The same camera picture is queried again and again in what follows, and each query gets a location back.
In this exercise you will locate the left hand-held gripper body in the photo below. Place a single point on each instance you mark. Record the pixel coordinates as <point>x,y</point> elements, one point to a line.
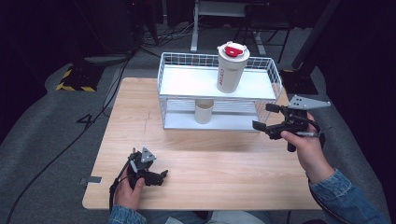
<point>140,166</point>

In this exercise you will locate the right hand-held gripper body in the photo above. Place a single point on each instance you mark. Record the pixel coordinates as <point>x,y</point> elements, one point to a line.
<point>295,119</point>

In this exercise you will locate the white cup with red lid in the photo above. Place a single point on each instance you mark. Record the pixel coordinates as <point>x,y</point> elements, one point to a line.
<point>232,70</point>

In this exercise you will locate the plain white paper cup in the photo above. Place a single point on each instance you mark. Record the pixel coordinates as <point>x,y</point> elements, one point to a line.
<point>204,113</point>

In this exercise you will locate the person's left hand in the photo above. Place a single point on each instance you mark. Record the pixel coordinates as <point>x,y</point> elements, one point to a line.
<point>127,196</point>

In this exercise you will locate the person's right hand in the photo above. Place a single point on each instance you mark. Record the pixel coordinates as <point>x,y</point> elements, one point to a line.
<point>311,152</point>

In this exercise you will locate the black slanted stand with base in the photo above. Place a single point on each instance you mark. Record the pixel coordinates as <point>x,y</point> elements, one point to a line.
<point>303,79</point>

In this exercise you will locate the grey tape strip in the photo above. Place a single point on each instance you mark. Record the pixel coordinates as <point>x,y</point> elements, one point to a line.
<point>92,179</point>

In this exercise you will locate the black chair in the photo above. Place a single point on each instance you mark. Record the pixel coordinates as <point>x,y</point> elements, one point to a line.
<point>264,21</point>

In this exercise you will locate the black yellow striped base plate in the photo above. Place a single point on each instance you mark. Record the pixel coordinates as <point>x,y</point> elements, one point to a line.
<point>79,79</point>

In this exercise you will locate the white desk frame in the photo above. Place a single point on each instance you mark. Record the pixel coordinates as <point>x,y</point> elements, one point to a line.
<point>214,9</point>

